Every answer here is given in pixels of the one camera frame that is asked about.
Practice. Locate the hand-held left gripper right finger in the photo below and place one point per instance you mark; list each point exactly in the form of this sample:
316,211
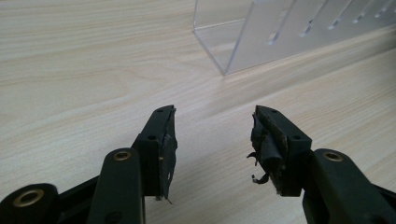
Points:
291,149

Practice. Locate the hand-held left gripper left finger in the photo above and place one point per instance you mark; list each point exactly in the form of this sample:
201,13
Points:
154,149

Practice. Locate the clear acrylic slotted rack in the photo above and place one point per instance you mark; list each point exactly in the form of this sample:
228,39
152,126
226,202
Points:
264,34

